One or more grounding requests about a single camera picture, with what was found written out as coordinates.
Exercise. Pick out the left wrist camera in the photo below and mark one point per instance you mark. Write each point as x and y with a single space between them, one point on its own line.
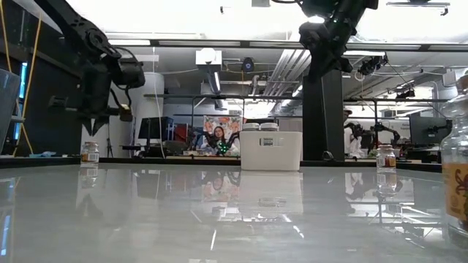
128 73

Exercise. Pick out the small brown-lid spice jar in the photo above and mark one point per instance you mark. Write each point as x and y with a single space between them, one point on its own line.
386 160
90 155

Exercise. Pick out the black table frame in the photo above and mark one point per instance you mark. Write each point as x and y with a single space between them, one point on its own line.
146 160

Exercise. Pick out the white cylindrical column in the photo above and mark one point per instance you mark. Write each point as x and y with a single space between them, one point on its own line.
151 98

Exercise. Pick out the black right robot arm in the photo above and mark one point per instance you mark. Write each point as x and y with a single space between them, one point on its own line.
351 7

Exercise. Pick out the black partition panel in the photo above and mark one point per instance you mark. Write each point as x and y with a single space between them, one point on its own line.
323 120

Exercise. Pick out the dark background monitor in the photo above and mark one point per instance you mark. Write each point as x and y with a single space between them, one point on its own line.
428 129

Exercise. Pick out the blue cloth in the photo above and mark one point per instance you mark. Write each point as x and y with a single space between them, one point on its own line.
44 154

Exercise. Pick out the black background monitor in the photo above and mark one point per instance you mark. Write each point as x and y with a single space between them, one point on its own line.
153 128

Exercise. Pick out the black ceiling camera rig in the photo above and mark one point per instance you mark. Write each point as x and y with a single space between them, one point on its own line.
371 65

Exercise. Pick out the white-lid spice jar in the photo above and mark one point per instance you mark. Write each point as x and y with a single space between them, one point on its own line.
251 127

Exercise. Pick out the long ceiling light bar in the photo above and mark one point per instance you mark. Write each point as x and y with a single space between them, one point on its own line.
219 43

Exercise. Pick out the standing person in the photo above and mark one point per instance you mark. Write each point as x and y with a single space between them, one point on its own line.
349 139

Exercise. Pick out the tall white-capped spice jar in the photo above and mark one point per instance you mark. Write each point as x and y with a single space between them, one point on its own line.
269 127

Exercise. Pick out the white box ceiling fixture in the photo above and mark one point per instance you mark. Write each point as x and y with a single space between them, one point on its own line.
208 57

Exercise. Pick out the round black ceiling device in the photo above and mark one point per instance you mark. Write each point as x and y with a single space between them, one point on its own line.
248 65

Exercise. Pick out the seated person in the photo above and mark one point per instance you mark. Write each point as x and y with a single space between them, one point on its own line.
219 135

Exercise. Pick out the colourful poster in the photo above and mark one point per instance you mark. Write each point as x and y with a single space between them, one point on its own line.
230 122

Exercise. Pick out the white plastic bin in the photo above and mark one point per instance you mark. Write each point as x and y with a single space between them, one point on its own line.
256 157

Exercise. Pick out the small black tripod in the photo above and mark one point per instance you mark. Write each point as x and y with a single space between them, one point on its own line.
108 142

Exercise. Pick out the glass jar orange label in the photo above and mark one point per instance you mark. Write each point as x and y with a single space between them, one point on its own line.
457 164

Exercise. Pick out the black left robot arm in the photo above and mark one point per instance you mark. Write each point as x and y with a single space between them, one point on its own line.
73 22

